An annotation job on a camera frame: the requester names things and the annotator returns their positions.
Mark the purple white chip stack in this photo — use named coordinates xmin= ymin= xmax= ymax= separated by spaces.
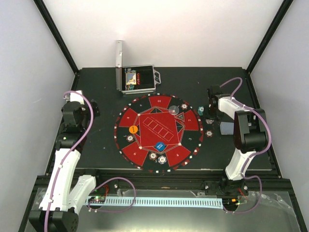
xmin=205 ymin=119 xmax=214 ymax=124

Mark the brown white chip stack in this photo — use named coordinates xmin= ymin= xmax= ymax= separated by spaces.
xmin=205 ymin=130 xmax=213 ymax=137

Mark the black triangular token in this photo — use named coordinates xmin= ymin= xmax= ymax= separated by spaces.
xmin=175 ymin=112 xmax=185 ymax=122

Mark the clear round dealer puck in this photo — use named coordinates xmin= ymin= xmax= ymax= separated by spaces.
xmin=169 ymin=105 xmax=180 ymax=116

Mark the orange round button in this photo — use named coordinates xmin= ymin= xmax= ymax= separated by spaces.
xmin=129 ymin=125 xmax=139 ymax=134

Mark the blue small blind button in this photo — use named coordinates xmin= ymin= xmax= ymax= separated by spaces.
xmin=155 ymin=142 xmax=166 ymax=152

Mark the blue white chip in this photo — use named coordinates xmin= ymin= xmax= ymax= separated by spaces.
xmin=157 ymin=156 xmax=167 ymax=164

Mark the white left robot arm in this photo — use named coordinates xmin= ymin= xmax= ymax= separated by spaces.
xmin=28 ymin=90 xmax=104 ymax=232

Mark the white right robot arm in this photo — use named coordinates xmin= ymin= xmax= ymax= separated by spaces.
xmin=207 ymin=85 xmax=271 ymax=195

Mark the green poker chip stack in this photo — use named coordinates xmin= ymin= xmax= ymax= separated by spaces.
xmin=197 ymin=106 xmax=204 ymax=116

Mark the grey card deck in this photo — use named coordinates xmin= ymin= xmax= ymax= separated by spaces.
xmin=220 ymin=122 xmax=234 ymax=135

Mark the card pack in case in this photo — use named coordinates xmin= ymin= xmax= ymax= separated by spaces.
xmin=126 ymin=72 xmax=137 ymax=85

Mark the open aluminium poker case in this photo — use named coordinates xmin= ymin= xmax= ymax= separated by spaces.
xmin=115 ymin=40 xmax=161 ymax=94

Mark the round red black poker mat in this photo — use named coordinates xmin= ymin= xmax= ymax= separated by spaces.
xmin=114 ymin=94 xmax=204 ymax=174

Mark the small green circuit board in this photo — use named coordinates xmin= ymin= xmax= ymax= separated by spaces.
xmin=88 ymin=196 xmax=105 ymax=203

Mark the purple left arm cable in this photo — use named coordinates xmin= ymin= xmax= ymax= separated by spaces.
xmin=45 ymin=90 xmax=94 ymax=232

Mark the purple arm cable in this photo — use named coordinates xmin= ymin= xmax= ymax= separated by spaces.
xmin=45 ymin=90 xmax=94 ymax=232
xmin=221 ymin=77 xmax=272 ymax=215

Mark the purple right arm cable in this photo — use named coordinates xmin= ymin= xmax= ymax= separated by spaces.
xmin=221 ymin=77 xmax=272 ymax=215

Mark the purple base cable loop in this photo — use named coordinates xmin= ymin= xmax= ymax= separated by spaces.
xmin=87 ymin=177 xmax=136 ymax=213

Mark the light blue cable duct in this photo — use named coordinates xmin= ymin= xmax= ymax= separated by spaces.
xmin=85 ymin=196 xmax=223 ymax=209

